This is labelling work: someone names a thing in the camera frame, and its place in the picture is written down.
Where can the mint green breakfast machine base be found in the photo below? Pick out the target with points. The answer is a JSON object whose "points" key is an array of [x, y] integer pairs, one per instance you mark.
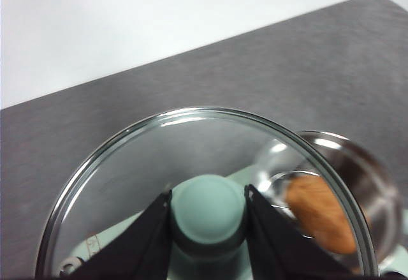
{"points": [[242, 175]]}

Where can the glass pot lid green knob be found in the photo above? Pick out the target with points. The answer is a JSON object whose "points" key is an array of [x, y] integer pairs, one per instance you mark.
{"points": [[207, 208]]}

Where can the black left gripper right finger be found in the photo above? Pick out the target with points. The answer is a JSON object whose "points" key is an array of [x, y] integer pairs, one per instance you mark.
{"points": [[280, 245]]}

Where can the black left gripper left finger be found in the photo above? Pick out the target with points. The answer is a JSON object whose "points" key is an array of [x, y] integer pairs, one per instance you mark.
{"points": [[140, 245]]}

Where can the brown potato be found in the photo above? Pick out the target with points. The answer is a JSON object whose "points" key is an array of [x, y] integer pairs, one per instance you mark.
{"points": [[318, 216]]}

